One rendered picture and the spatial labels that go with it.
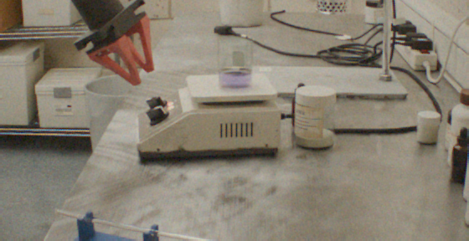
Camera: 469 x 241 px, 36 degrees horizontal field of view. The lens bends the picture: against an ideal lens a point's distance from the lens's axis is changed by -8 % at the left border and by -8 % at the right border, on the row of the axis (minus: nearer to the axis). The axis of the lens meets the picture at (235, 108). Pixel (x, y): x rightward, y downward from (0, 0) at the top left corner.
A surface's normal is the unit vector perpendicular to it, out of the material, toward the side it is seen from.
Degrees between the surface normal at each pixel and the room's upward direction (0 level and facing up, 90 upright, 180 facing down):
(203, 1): 90
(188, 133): 90
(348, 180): 0
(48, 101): 92
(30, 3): 92
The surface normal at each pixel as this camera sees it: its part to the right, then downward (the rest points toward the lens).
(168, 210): 0.00, -0.96
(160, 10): -0.03, 0.29
